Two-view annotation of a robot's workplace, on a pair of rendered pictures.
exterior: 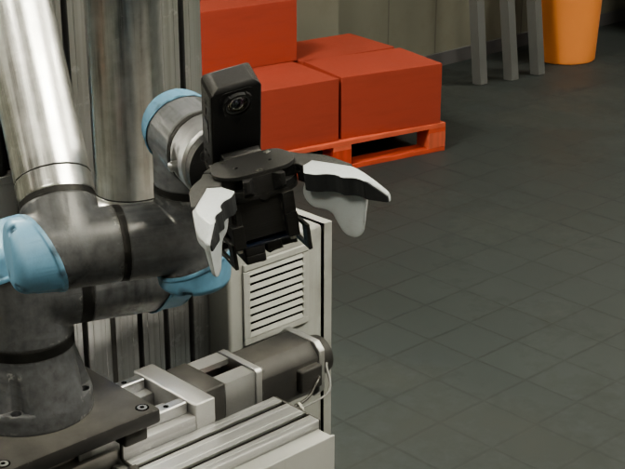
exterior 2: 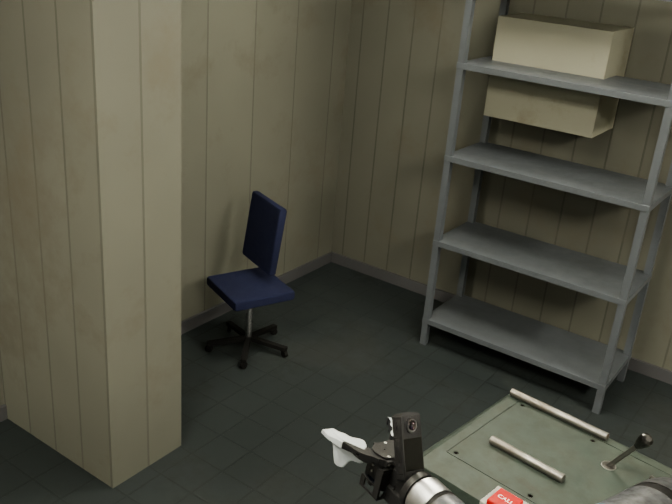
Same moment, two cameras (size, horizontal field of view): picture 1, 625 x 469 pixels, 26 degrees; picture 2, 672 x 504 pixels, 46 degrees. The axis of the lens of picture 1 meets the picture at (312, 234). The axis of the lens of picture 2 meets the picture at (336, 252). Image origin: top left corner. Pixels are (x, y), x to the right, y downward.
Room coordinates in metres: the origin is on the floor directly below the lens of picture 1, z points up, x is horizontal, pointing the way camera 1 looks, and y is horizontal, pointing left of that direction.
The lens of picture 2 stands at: (2.15, -0.32, 2.43)
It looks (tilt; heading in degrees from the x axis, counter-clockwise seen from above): 23 degrees down; 167
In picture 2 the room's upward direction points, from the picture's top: 5 degrees clockwise
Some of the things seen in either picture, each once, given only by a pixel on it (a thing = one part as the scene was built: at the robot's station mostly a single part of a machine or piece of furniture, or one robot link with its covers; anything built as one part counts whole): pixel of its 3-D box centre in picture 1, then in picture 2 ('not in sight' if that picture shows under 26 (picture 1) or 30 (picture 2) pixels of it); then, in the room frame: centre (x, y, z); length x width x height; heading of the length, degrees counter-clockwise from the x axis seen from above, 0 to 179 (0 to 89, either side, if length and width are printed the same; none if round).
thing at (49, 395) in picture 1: (27, 368); not in sight; (1.45, 0.34, 1.21); 0.15 x 0.15 x 0.10
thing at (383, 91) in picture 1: (298, 75); not in sight; (6.19, 0.07, 0.36); 1.30 x 0.98 x 0.72; 133
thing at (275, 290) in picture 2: not in sight; (252, 280); (-2.01, 0.14, 0.45); 0.52 x 0.50 x 0.90; 132
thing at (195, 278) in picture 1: (177, 235); not in sight; (1.25, 0.13, 1.46); 0.11 x 0.08 x 0.11; 112
